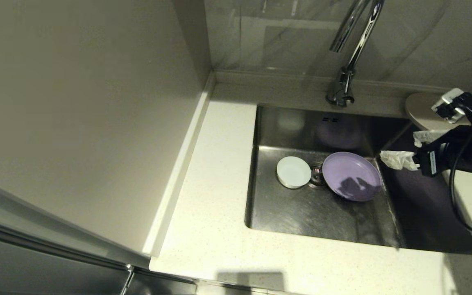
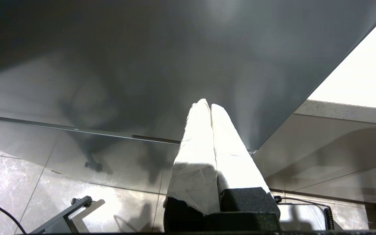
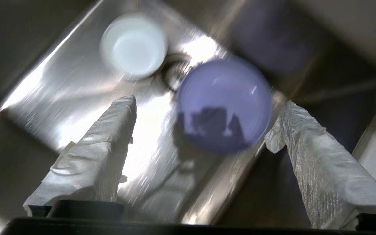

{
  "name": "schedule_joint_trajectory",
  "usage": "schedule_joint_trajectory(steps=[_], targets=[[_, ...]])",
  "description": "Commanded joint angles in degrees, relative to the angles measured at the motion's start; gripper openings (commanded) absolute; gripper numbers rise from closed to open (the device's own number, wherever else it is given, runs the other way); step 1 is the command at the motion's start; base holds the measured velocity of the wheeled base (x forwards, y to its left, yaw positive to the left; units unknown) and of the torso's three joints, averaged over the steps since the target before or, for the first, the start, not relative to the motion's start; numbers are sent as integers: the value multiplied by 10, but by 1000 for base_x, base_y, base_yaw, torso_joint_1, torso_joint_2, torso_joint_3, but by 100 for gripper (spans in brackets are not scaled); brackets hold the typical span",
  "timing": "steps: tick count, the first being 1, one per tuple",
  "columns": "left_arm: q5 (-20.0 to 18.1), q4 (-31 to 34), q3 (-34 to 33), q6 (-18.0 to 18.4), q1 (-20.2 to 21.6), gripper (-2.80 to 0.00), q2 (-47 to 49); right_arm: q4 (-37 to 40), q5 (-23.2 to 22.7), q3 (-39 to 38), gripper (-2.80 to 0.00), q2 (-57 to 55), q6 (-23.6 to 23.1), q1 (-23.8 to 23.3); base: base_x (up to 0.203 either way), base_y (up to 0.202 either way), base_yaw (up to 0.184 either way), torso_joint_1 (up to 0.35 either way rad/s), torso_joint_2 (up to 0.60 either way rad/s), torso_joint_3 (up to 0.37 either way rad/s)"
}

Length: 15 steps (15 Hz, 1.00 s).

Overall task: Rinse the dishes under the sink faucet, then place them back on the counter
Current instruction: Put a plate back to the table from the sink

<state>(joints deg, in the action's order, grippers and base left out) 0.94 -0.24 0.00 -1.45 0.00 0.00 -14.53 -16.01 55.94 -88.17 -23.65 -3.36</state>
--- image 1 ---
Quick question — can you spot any grey glossy cabinet door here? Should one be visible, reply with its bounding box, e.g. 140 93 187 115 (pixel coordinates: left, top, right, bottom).
0 176 197 295

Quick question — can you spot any small white bowl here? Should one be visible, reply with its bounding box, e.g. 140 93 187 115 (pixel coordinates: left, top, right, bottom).
277 156 313 189

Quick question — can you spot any round metal drain strainer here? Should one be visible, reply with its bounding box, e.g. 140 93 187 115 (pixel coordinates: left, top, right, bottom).
309 163 327 188

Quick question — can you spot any beige plate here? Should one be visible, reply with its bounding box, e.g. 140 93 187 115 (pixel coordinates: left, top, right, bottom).
405 92 472 132

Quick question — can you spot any chrome gooseneck faucet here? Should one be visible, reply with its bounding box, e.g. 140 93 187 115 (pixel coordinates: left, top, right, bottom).
325 0 385 108

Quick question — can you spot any stainless steel sink basin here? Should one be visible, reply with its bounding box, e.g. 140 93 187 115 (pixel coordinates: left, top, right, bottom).
244 103 472 255

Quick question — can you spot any purple plate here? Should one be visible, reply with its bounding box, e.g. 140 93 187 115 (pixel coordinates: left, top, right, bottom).
322 152 382 202

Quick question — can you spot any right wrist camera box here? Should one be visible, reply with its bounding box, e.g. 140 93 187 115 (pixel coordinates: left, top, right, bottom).
431 88 467 124

